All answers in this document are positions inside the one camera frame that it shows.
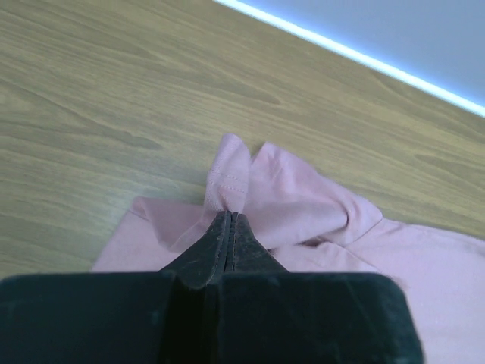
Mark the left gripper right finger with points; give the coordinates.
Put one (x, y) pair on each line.
(260, 313)

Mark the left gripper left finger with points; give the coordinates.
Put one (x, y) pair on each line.
(166, 316)

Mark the pink graphic t-shirt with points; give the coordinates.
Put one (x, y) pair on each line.
(310, 223)

